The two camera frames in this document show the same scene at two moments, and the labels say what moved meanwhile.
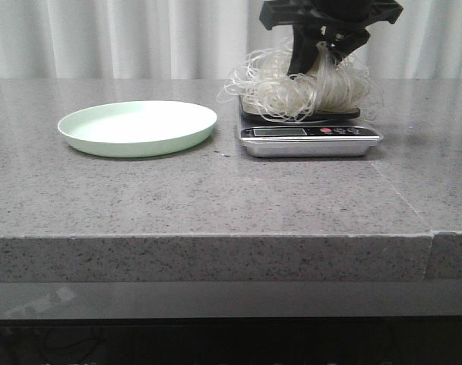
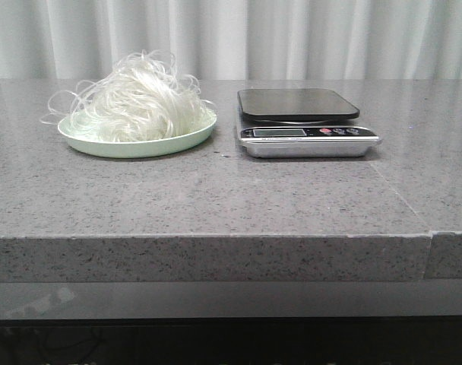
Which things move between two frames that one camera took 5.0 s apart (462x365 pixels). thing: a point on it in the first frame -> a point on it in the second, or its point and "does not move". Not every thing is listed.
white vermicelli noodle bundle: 329,88 -> 145,97
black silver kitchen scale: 332,134 does not move
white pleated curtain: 204,39 does not move
